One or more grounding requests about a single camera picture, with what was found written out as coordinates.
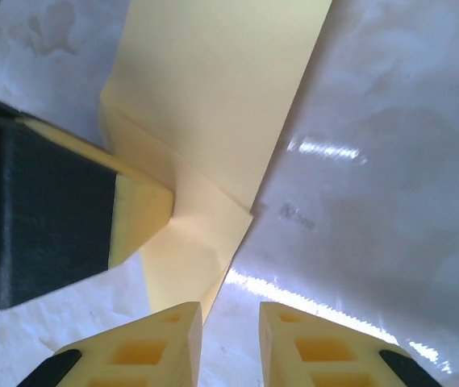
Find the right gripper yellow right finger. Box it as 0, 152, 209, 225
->
259, 301, 446, 387

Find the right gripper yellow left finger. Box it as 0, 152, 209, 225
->
21, 301, 205, 387

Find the yellow paper sheet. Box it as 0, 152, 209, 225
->
98, 0, 333, 323

